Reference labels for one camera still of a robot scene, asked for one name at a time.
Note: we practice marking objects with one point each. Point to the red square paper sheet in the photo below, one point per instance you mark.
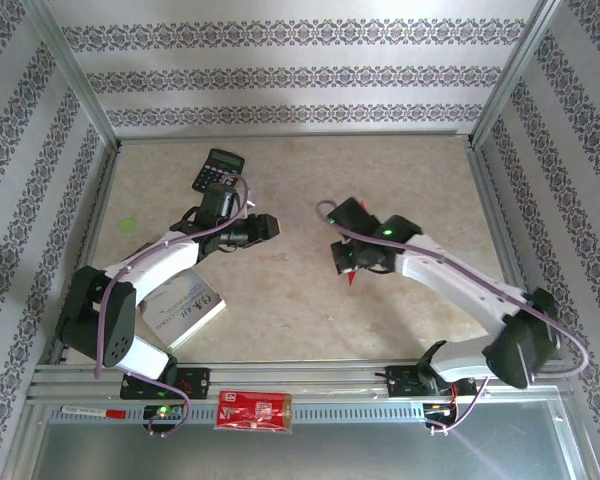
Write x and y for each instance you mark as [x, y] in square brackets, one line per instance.
[352, 279]

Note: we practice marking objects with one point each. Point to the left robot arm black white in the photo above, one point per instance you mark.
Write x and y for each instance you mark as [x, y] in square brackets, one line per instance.
[115, 330]

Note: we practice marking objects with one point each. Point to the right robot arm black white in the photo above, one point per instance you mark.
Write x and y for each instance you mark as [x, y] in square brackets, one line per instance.
[460, 285]

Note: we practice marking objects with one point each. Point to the grey metal sheet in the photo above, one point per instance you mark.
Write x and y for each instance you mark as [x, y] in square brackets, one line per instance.
[305, 455]

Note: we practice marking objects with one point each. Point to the black calculator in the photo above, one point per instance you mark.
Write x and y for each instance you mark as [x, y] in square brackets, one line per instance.
[225, 162]

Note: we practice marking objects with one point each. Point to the white book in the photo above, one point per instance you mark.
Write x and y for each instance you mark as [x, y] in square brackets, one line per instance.
[195, 310]

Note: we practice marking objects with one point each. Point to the green round sticker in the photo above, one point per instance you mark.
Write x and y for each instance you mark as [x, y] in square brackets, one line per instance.
[127, 225]

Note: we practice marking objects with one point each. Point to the red packet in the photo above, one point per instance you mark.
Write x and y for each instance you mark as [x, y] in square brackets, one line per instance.
[252, 411]

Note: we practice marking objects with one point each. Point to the small circuit board green light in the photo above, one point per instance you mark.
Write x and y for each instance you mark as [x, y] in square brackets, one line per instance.
[164, 411]

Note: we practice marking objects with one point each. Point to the white red marker pen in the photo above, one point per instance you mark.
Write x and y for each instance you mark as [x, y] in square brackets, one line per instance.
[92, 412]

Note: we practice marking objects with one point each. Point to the thin aluminium wall rail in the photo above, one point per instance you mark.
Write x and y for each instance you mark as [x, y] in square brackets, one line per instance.
[290, 136]

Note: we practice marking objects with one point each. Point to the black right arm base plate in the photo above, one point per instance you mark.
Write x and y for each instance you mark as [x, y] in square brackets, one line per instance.
[400, 382]

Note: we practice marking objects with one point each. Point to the aluminium side rail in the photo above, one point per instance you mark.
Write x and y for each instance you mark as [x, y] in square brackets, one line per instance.
[503, 240]
[90, 240]

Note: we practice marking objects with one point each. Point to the long aluminium mounting rail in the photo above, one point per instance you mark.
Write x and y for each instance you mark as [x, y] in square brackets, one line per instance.
[305, 377]

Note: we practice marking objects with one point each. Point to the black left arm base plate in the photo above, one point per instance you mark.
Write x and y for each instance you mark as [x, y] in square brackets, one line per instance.
[197, 382]

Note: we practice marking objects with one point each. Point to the aluminium upright post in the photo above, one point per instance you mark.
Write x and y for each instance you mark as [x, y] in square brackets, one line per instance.
[75, 70]
[515, 65]

